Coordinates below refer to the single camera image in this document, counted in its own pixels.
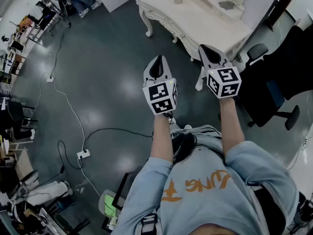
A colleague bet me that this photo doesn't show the black backpack strap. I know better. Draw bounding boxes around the black backpack strap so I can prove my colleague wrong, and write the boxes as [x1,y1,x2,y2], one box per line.
[246,182,308,235]

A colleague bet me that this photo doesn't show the thin black floor cable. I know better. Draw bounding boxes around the thin black floor cable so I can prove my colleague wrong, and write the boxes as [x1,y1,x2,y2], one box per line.
[50,21,72,78]

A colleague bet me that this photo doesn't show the white floor cable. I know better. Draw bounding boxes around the white floor cable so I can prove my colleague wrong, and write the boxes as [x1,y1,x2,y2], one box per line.
[34,71,101,197]

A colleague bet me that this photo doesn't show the person's left forearm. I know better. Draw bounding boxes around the person's left forearm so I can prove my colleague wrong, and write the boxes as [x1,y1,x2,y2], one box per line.
[149,111,176,163]

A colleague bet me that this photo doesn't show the person's light blue sweatshirt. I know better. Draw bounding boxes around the person's light blue sweatshirt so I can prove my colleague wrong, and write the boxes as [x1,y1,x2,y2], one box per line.
[116,125,300,235]

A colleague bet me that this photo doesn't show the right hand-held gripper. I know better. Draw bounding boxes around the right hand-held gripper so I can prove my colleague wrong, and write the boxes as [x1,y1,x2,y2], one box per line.
[198,44,242,99]

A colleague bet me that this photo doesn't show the person's right forearm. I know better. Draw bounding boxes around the person's right forearm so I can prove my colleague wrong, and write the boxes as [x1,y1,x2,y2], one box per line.
[218,96,246,157]

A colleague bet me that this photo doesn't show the cluttered metal workbench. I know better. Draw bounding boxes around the cluttered metal workbench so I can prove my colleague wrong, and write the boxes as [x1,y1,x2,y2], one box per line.
[0,0,65,83]

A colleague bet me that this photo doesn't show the black harness strap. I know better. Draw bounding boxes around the black harness strap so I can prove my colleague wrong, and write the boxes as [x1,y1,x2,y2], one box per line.
[140,212,160,235]

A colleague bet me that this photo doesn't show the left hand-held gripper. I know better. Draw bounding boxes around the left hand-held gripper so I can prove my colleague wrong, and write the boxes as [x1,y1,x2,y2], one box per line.
[142,55,178,117]

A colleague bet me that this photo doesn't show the grey chair with green cloth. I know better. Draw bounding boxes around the grey chair with green cloth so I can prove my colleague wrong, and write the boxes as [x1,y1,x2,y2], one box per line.
[98,189,123,232]

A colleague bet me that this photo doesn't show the black office chair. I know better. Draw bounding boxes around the black office chair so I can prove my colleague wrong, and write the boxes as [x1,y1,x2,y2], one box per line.
[240,25,313,132]

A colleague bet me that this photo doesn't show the white ornate dressing table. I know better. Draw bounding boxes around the white ornate dressing table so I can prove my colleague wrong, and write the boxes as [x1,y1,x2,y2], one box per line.
[131,0,254,92]

